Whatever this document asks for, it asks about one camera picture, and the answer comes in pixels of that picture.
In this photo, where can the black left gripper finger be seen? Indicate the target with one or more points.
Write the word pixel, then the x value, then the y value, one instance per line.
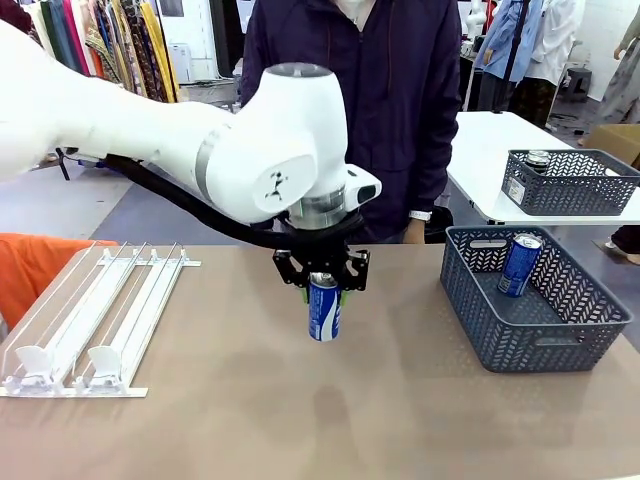
pixel 359 270
pixel 290 270

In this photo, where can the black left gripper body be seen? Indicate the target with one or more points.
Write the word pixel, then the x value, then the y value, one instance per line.
pixel 324 257

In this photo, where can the blue Pocari Sweat can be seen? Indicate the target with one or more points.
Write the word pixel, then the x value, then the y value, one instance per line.
pixel 517 270
pixel 325 310

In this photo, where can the grey plastic lattice basket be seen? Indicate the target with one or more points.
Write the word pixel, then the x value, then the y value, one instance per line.
pixel 570 190
pixel 525 340

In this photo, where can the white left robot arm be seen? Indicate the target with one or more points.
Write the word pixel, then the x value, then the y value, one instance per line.
pixel 150 130

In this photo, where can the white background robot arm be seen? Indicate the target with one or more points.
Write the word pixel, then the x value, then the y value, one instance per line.
pixel 477 20

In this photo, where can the white dispenser pusher paddle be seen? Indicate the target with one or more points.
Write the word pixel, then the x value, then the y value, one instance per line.
pixel 34 365
pixel 104 365

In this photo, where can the person's left hand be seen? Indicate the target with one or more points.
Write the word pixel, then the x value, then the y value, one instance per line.
pixel 415 232

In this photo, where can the white wristwatch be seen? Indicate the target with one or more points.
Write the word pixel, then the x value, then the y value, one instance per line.
pixel 420 215

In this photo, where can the white side table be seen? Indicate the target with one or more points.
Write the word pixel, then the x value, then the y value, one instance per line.
pixel 475 150

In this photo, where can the person in navy jacket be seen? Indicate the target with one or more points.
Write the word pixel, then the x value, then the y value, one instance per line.
pixel 400 100

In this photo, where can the white air purifier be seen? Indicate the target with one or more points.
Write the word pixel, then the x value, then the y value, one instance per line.
pixel 180 62

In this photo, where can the orange cloth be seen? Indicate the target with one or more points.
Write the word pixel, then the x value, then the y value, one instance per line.
pixel 30 270

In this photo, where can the background person's foot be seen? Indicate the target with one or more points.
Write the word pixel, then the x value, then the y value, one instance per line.
pixel 625 245

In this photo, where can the black garment stand pole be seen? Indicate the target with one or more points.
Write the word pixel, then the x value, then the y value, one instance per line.
pixel 515 50

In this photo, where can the rack of hanging colourful fabrics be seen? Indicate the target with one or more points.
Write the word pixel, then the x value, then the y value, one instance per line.
pixel 130 50

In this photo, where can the hanging light blue shirt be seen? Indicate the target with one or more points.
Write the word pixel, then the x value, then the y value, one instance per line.
pixel 510 40

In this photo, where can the black plastic stool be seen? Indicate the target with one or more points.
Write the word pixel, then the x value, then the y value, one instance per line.
pixel 575 85

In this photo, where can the brown cardboard box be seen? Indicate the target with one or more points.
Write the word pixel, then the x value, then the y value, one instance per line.
pixel 617 142

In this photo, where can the hanging white garment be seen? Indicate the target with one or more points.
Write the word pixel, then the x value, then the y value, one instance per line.
pixel 555 40

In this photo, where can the mannequin in grey dress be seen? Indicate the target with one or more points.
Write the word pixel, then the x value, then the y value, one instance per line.
pixel 622 85

